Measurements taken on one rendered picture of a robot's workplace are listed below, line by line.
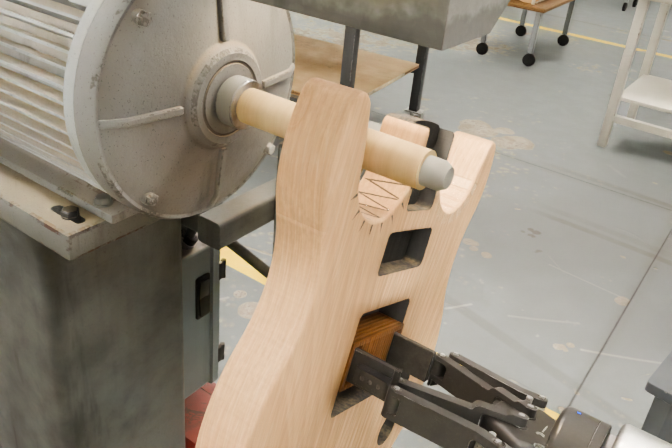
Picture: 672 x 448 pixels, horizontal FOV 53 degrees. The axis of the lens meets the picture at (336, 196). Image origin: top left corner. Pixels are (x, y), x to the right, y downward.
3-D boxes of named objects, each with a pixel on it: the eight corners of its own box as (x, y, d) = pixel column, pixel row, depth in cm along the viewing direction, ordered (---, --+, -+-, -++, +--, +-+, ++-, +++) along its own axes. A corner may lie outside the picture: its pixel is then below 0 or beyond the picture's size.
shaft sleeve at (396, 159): (262, 86, 61) (258, 120, 62) (238, 89, 58) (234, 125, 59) (440, 146, 52) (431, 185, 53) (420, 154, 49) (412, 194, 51)
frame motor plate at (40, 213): (-116, 148, 81) (-123, 118, 79) (60, 102, 99) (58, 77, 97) (70, 263, 64) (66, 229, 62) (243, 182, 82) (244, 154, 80)
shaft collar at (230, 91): (251, 72, 62) (246, 120, 64) (216, 76, 58) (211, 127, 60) (268, 77, 61) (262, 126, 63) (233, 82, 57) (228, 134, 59)
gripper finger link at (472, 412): (513, 455, 55) (514, 464, 54) (382, 408, 57) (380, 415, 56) (528, 413, 55) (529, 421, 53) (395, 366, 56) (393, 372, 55)
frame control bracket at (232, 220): (197, 240, 86) (196, 213, 84) (291, 191, 100) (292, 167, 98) (219, 252, 84) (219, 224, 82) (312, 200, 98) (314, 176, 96)
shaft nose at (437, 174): (436, 152, 52) (430, 181, 53) (422, 158, 50) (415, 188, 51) (460, 160, 51) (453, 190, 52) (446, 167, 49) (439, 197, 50)
